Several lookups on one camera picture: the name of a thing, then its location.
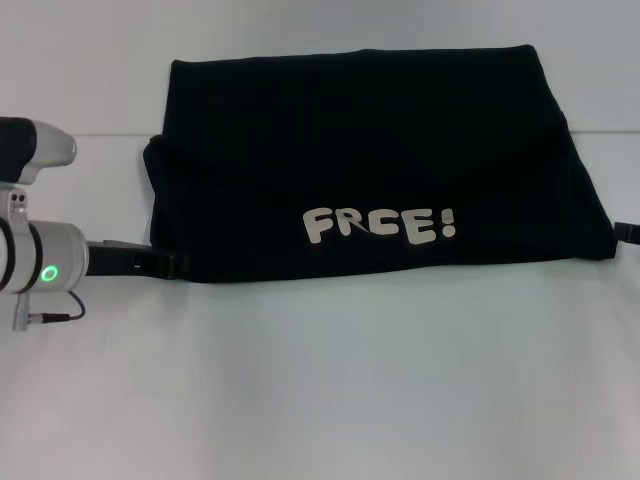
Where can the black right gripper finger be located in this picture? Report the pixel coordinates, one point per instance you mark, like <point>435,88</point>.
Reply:
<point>629,234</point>

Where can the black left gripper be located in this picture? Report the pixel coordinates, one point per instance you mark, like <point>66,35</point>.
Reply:
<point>115,259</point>

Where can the white and silver left robot arm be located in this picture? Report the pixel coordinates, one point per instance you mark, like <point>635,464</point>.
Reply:
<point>55,255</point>

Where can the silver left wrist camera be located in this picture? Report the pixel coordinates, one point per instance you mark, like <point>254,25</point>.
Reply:
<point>45,147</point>

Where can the black t-shirt with white print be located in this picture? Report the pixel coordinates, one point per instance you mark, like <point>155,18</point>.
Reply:
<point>375,165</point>

